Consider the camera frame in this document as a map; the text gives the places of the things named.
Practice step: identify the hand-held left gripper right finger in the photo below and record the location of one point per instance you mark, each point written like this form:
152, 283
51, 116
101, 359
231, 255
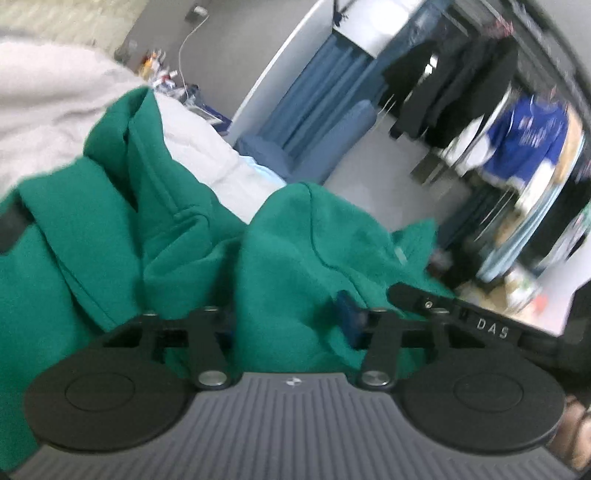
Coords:
348, 318

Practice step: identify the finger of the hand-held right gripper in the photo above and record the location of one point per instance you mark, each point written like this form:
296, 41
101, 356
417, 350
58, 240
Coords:
408, 295

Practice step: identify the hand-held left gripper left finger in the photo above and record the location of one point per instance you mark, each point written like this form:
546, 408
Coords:
205, 337

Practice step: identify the green hoodie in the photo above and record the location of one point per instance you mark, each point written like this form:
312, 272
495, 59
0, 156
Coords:
286, 240

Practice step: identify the person's right hand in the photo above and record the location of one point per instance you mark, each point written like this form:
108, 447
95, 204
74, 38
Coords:
579, 424

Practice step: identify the light blue hanging garment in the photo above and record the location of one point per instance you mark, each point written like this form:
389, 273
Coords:
521, 240

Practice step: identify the white hanging jacket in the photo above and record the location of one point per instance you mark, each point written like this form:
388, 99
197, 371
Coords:
466, 152

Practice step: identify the blue chair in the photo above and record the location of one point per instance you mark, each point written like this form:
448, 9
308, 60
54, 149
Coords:
341, 138

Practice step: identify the blue and white jersey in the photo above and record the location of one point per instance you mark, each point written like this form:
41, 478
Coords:
526, 143

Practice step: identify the beige hanging garment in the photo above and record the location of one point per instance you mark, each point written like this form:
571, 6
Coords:
572, 147

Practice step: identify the black hanging jacket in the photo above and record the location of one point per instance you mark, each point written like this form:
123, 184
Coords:
461, 92

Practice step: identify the blue curtain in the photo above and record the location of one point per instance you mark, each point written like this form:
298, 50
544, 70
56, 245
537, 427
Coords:
318, 92

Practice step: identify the group of small bottles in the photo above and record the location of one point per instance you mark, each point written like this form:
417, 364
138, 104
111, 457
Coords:
157, 67

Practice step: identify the grey bed sheet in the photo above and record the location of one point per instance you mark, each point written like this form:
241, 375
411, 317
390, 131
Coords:
46, 92

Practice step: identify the grey wardrobe cabinet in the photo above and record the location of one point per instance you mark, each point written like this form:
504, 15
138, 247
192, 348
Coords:
240, 46

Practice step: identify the white wall charger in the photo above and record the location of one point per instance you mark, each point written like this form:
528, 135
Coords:
197, 13

